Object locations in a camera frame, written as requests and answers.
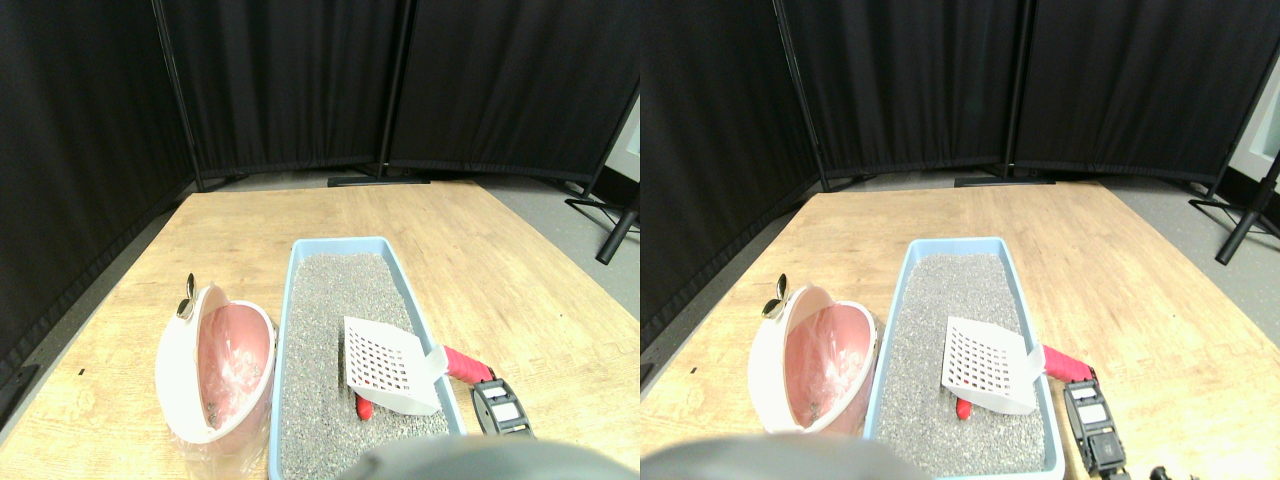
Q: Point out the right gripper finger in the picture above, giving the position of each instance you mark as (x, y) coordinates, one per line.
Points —
(503, 410)
(1090, 412)

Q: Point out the red lump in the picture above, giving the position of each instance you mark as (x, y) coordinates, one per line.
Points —
(963, 408)
(364, 408)

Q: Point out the blue litter tray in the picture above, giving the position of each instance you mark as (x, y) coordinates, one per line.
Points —
(330, 300)
(950, 300)

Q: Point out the black tripod stand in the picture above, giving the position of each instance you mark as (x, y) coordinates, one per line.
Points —
(617, 239)
(1245, 214)

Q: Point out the white bin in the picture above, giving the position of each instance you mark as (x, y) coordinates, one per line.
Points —
(185, 370)
(770, 370)

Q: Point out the black curtain stand pole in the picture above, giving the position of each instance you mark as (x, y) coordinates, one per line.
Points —
(176, 93)
(396, 88)
(1018, 88)
(801, 95)
(612, 141)

